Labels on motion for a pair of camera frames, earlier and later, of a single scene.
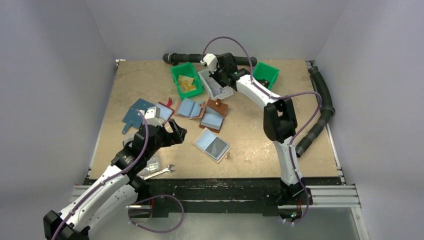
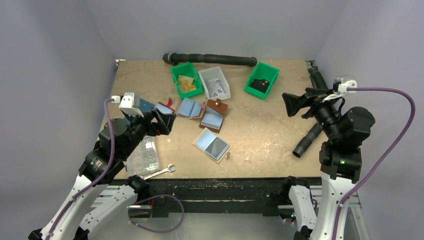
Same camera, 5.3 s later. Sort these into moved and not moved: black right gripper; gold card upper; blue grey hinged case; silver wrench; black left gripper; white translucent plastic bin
Moved: black left gripper; black right gripper
Not moved: silver wrench; white translucent plastic bin; gold card upper; blue grey hinged case
